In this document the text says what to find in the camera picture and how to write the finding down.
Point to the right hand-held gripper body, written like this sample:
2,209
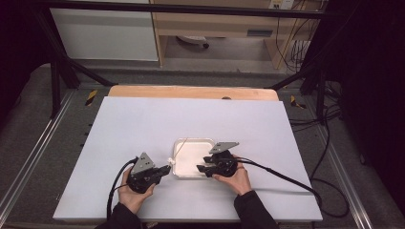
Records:
223,162

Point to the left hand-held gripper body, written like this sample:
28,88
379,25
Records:
143,175

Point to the white marshmallow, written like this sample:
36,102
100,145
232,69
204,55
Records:
172,161

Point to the white square tray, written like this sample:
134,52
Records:
191,159

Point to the thin wooden skewer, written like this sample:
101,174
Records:
180,149

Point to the person's right hand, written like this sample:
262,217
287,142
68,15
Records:
237,181

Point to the person's left hand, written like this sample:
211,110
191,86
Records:
133,197

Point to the white table board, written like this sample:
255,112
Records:
191,117

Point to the wooden table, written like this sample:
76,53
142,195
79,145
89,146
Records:
191,93

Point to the yellow and black tape strip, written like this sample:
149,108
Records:
91,97
296,102

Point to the chair base with caster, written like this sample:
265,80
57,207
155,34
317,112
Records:
194,40

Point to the light wooden desk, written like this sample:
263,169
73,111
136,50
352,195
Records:
216,24

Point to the white cabinet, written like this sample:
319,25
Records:
105,35

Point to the aluminium floor rail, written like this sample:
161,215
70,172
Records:
344,178
35,149

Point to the black metal frame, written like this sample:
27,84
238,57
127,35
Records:
178,9

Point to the white wall socket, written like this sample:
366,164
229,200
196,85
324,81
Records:
281,4

